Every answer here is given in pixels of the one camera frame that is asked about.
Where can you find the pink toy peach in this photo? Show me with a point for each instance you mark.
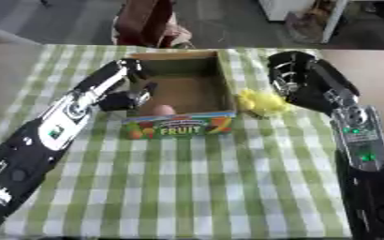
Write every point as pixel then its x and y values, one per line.
pixel 163 110

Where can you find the yellow soft toy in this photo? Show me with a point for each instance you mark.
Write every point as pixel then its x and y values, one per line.
pixel 262 103

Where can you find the brown bag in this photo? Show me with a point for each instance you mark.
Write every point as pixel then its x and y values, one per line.
pixel 305 26

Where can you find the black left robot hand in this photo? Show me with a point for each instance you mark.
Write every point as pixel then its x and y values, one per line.
pixel 109 77

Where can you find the cardboard box with fruit print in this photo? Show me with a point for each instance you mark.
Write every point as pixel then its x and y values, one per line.
pixel 180 93

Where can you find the white cabinet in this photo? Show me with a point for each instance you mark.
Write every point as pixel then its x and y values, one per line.
pixel 302 12

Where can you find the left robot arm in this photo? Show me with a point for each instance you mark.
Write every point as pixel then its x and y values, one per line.
pixel 28 150

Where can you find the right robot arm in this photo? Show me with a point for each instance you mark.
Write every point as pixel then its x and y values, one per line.
pixel 368 170

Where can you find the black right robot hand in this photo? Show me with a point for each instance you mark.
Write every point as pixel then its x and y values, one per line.
pixel 311 87

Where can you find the brown chair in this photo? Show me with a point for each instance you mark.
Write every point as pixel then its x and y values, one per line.
pixel 144 22

